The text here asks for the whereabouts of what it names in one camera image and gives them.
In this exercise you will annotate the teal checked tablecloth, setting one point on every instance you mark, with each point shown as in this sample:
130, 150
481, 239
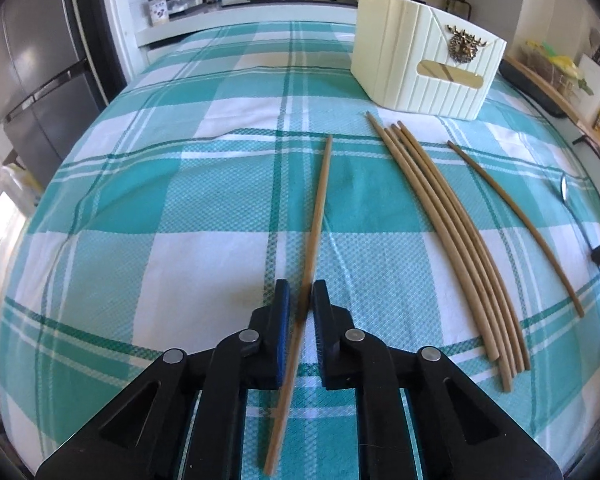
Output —
180, 210

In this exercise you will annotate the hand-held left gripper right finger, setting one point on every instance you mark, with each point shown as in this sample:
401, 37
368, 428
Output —
321, 345

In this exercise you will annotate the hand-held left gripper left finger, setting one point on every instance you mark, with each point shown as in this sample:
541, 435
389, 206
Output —
281, 330

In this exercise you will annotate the black glass stove top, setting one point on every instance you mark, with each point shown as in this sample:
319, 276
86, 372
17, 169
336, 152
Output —
325, 2

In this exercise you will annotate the white knife block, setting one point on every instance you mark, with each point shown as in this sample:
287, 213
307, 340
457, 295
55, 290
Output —
597, 90

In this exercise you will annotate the black oblong object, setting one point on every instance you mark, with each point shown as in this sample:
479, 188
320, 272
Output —
525, 87

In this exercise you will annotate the shiny metal oval piece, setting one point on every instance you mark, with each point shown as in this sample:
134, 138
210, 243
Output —
563, 185

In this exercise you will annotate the glass press pot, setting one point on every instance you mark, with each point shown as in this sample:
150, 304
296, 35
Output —
458, 6

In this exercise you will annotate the wooden cutting board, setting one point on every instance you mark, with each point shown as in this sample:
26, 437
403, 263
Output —
545, 91

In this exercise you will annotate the cream ribbed storage basket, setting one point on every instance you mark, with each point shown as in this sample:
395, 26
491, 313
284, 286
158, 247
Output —
405, 60

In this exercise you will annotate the grey refrigerator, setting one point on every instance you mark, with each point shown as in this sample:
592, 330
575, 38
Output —
30, 60

